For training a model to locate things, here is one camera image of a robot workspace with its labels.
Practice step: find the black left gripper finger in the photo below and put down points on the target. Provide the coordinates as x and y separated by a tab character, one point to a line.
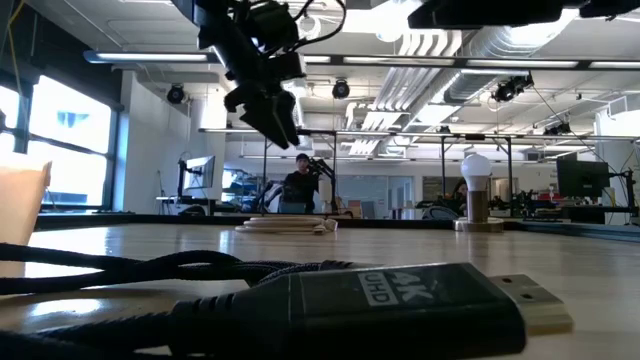
262	117
291	117

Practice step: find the computer monitor on arm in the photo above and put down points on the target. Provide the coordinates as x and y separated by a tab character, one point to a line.
200	172

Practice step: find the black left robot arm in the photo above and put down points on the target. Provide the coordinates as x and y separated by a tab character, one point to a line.
215	30

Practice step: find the black background robot arm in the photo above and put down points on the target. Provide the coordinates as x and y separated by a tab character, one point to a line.
322	170

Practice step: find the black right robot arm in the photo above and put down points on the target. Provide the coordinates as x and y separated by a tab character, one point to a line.
490	12

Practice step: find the person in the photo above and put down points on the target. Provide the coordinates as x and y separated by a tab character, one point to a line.
300	190
459	192

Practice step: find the overhead light bar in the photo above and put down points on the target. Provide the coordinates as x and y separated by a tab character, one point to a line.
150	57

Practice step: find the large window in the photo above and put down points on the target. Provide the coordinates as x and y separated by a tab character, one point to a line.
70	125

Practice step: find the white bulb table lamp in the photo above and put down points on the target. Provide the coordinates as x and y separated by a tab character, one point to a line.
476	172

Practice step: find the beige object at left edge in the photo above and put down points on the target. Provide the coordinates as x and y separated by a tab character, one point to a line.
20	205

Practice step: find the black computer monitor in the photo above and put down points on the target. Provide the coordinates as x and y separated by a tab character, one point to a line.
582	177

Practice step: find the black overhead camera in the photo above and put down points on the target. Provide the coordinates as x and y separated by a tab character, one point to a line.
510	89
176	94
557	129
341	89

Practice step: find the silver ventilation duct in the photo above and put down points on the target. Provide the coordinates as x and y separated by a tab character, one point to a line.
500	50

